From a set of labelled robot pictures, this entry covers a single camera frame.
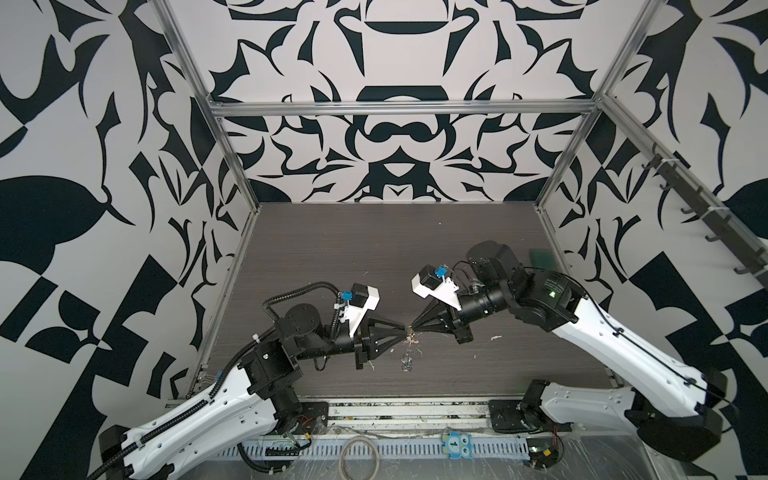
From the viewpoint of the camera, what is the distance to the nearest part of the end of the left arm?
53 cm

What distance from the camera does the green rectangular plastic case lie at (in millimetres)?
1034

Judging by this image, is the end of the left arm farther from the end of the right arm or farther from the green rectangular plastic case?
the green rectangular plastic case

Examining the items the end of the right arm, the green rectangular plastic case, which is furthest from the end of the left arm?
the green rectangular plastic case

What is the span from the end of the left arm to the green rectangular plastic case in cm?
66
